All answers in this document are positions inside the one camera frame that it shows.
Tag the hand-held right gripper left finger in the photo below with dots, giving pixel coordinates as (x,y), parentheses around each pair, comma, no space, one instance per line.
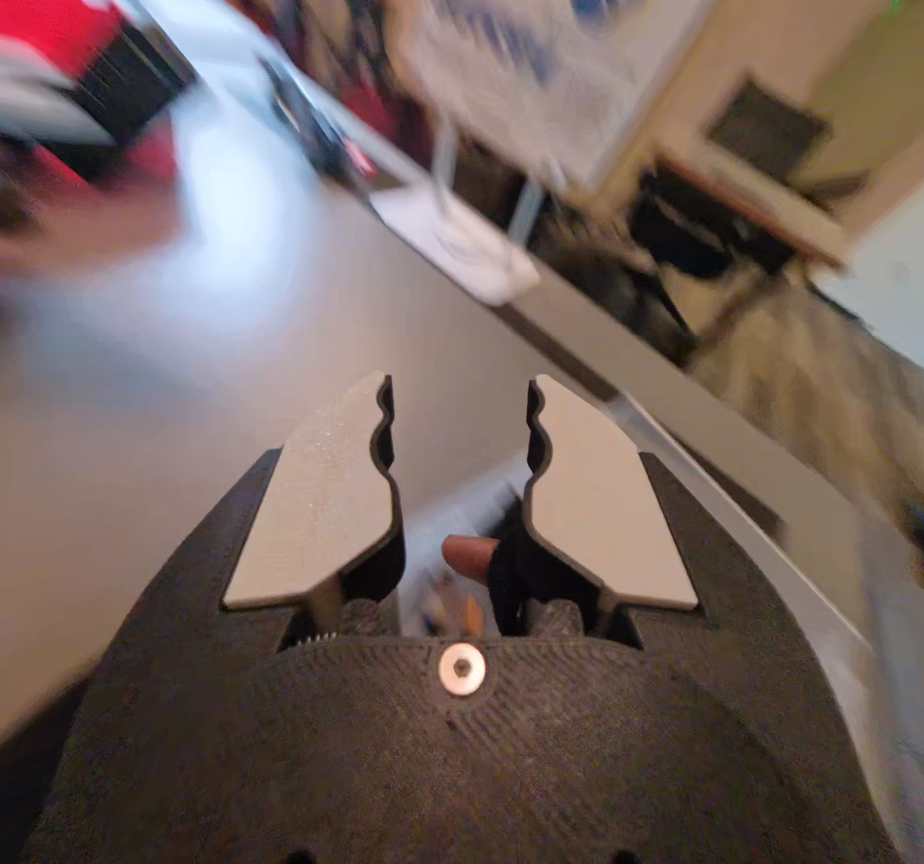
(317,510)

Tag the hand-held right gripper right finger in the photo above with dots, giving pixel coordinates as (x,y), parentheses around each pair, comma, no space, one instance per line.
(606,510)

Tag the red plastic bin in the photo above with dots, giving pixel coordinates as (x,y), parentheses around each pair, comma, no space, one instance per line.
(50,19)

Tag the person's right hand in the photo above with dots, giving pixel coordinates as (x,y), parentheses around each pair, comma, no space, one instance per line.
(469,557)

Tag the wooden office desk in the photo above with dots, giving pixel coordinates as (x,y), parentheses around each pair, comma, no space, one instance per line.
(779,218)

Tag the instruction poster board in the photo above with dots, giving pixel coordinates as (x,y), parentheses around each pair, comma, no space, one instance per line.
(520,48)

